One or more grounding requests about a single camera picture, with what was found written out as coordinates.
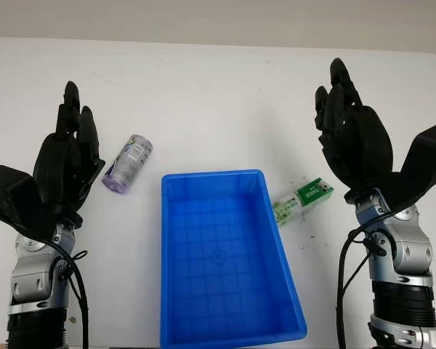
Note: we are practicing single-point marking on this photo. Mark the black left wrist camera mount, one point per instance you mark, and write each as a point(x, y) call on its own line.
point(11, 196)

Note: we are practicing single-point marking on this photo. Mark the purple garbage bag roll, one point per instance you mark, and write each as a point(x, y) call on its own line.
point(129, 163)

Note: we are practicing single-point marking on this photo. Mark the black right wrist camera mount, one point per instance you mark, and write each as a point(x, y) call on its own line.
point(427, 160)

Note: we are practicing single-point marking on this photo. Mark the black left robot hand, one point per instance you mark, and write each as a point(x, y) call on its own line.
point(60, 163)

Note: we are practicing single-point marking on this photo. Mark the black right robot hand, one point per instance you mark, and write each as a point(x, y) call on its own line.
point(367, 145)

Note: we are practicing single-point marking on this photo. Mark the blue plastic tray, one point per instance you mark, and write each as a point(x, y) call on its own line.
point(221, 254)

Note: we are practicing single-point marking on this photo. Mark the green toothpaste box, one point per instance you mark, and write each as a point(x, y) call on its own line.
point(301, 200)

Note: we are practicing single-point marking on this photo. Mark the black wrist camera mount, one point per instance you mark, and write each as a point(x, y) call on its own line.
point(11, 196)
point(427, 160)

